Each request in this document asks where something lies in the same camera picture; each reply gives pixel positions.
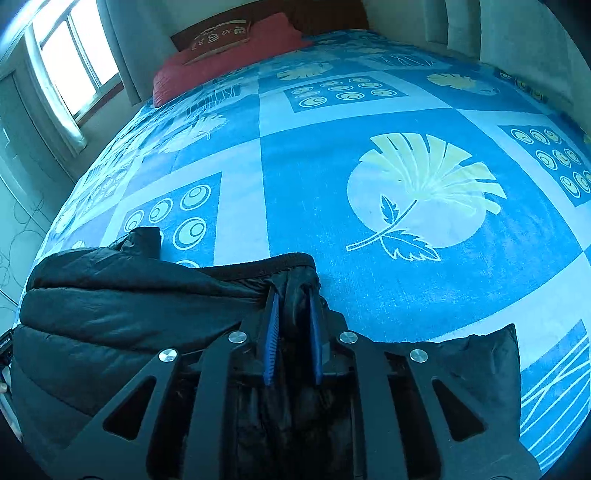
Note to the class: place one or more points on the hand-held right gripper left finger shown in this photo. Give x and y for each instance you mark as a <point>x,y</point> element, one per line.
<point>272,344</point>

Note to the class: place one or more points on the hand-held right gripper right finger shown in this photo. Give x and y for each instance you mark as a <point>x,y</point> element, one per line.
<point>316,344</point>

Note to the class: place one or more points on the black puffer jacket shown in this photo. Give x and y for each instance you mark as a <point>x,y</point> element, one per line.
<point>115,314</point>

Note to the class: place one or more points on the white wardrobe with line pattern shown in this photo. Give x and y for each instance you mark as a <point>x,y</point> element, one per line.
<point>23,184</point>

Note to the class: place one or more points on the bed with blue patterned sheet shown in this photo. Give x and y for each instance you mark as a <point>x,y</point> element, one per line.
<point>323,138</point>

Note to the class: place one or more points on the pale window curtain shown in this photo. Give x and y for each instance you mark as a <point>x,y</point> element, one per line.
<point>134,50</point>
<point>60,120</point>
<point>455,23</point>

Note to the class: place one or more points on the wooden window sill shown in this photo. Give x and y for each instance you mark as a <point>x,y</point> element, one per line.
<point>99,104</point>

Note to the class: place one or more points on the red pillow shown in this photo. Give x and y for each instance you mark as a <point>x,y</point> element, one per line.
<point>207,71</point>

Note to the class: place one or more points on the small sliding window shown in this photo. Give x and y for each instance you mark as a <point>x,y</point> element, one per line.
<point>78,55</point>

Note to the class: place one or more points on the small brown printed cushion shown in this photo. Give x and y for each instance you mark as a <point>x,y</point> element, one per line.
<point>217,41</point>

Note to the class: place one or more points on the dark wooden headboard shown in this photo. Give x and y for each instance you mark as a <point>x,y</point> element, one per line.
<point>323,18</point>

